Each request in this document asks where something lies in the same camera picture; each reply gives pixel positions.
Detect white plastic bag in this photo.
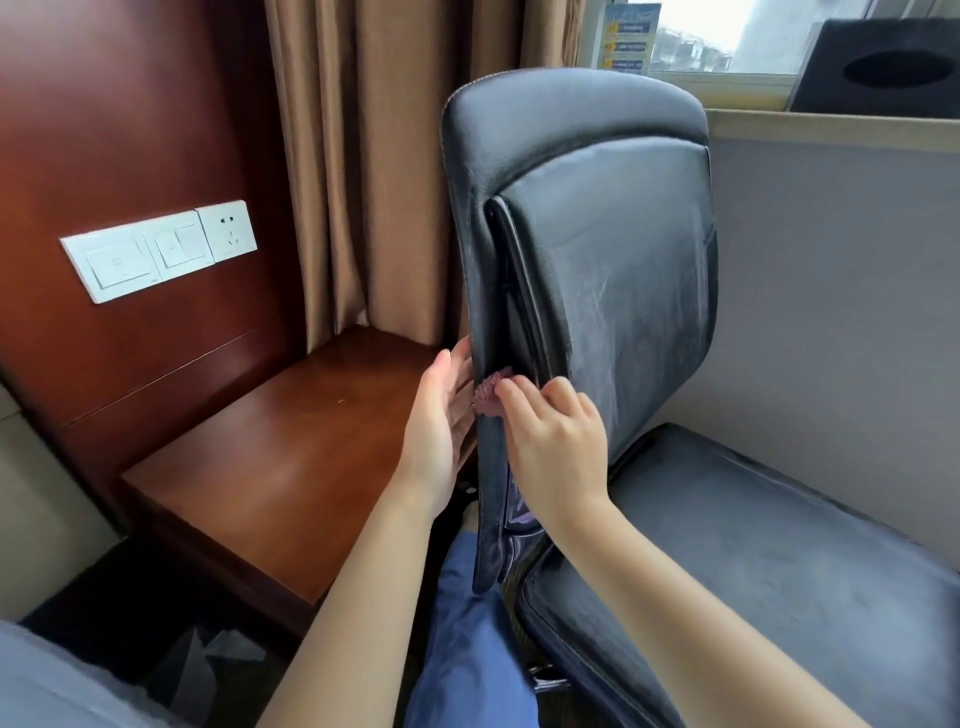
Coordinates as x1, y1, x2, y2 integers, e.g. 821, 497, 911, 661
146, 626, 271, 728

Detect white wide wall switch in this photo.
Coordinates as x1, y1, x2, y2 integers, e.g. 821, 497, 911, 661
59, 228, 163, 305

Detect blue yellow notice card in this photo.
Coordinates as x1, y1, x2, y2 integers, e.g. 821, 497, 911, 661
597, 2, 663, 76

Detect person's right hand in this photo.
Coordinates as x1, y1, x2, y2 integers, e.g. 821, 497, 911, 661
494, 374, 613, 526

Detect grey building roof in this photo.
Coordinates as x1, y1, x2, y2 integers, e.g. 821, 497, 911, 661
648, 28, 736, 74

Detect brown wooden nightstand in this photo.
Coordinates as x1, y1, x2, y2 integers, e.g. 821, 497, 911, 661
119, 324, 481, 639

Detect grey window frame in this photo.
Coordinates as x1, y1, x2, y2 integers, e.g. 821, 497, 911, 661
577, 0, 960, 114

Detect beige window sill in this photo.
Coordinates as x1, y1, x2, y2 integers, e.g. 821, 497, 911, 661
704, 108, 960, 155

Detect blue trousers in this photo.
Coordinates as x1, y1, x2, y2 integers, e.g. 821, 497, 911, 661
404, 532, 541, 728

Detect grey building with antenna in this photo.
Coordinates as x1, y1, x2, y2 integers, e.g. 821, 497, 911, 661
731, 0, 875, 75

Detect person's left hand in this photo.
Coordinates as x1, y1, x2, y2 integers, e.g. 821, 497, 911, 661
393, 335, 479, 519

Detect black tissue box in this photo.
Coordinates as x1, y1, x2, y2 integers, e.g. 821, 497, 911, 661
787, 18, 960, 119

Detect beige curtain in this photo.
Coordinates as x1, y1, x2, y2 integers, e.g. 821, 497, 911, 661
263, 0, 588, 354

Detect pink cleaning cloth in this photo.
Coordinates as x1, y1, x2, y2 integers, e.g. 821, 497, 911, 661
472, 365, 519, 420

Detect black leather chair backrest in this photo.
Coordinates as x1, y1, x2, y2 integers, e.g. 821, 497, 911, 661
440, 68, 720, 598

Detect person's left forearm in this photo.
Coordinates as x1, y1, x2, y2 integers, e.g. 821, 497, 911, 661
258, 487, 451, 728

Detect white small wall switch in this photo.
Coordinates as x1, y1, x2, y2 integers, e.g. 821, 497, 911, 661
142, 211, 217, 283

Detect dark wooden wall panel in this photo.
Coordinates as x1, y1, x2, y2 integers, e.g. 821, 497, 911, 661
0, 0, 305, 526

